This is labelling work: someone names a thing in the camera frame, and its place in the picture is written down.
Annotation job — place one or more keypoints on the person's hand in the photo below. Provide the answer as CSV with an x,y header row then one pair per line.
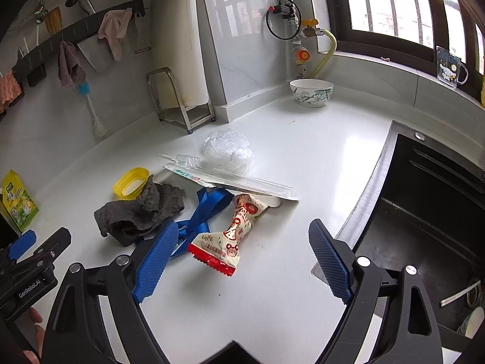
x,y
36,335

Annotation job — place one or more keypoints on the white cutting board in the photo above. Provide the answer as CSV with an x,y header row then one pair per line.
x,y
175,44

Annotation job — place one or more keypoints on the yellow oil bottle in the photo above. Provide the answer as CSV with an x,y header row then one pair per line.
x,y
482,95

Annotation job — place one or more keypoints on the orange pink sponge cloth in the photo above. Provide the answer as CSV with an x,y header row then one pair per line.
x,y
10,90

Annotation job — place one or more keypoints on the green yellow seasoning pouch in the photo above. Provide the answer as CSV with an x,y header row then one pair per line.
x,y
17,201

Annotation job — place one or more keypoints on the dark grey rag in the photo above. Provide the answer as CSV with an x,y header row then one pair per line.
x,y
127,221

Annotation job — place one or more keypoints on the black wall hook rail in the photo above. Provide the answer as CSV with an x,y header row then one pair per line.
x,y
75,33

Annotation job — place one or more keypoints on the pink hanging cloth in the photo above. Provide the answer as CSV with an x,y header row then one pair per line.
x,y
113,29

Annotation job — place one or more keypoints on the crumpled clear plastic wrap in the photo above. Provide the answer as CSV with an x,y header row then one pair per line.
x,y
229,150

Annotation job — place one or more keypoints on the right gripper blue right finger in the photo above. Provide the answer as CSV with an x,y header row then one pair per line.
x,y
409,331

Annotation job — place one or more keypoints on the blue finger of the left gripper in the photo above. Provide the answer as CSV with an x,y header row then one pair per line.
x,y
21,245

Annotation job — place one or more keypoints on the gas valve with hose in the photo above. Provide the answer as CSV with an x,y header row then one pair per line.
x,y
303,29

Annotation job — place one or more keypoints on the blue white bottle brush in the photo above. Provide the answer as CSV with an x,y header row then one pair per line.
x,y
99,129

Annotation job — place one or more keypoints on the purple grey hanging cloth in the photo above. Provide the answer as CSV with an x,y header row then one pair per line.
x,y
70,71

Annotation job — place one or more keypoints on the stainless steel rack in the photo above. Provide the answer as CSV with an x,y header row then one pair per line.
x,y
187,117

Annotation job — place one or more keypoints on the black kitchen sink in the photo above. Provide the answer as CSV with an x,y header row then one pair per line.
x,y
424,206

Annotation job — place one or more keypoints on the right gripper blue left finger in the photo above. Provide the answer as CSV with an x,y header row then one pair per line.
x,y
76,331

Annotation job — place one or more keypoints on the white patterned ceramic bowl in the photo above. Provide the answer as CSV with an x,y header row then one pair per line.
x,y
311,93

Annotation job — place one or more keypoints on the red white snack wrapper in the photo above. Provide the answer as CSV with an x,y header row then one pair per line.
x,y
221,251

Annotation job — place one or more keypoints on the clear plastic blister package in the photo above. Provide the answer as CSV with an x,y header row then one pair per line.
x,y
190,168

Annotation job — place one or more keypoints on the glass mug with cartoon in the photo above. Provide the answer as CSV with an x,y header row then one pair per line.
x,y
450,70

